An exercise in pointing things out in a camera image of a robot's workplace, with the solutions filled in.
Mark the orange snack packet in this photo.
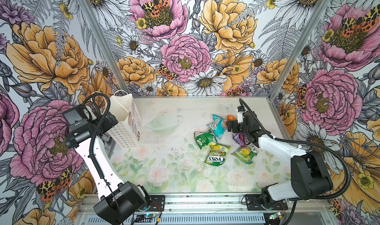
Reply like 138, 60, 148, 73
226, 115, 237, 122

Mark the teal snack packet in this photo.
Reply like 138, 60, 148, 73
208, 115, 227, 139

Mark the white vented cable duct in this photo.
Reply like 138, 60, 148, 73
85, 214, 266, 225

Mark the right green circuit board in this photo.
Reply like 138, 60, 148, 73
268, 212, 283, 220

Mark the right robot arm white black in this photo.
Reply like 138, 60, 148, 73
227, 106, 333, 209

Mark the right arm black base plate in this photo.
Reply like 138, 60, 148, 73
241, 194, 289, 211

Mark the green yellow Fox's candy packet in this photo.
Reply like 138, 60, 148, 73
205, 144, 231, 167

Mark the left aluminium corner post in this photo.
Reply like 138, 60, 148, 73
77, 0, 131, 93

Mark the aluminium mounting rail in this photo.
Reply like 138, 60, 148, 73
78, 192, 331, 215

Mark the purple snack packet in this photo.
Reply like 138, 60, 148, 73
233, 133, 247, 147

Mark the left green circuit board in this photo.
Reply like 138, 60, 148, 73
134, 214, 158, 223

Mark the aluminium corner post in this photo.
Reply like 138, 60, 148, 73
77, 0, 131, 93
268, 0, 331, 101

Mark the white paper bag with dots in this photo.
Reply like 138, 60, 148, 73
107, 90, 142, 149

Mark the green circuit board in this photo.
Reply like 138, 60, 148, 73
268, 212, 283, 220
134, 214, 158, 223

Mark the right aluminium corner post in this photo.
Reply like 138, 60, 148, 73
268, 0, 331, 101

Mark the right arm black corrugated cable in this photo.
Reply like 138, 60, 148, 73
238, 98, 352, 200

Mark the green round-logo snack packet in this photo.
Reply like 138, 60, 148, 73
194, 132, 218, 149

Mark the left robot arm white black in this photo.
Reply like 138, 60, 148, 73
63, 105, 151, 225

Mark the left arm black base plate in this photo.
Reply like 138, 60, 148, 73
140, 195, 166, 212

